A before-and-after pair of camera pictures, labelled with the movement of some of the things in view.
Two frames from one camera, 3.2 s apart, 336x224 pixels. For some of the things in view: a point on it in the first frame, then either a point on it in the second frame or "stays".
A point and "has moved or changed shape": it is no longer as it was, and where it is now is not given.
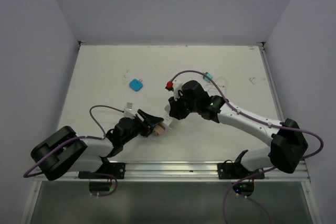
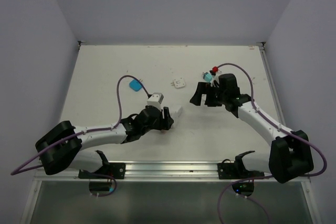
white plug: (167, 119) has moved or changed shape
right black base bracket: (230, 170) stays
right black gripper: (175, 110) → (203, 88)
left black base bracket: (106, 170) stays
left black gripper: (153, 120) → (165, 123)
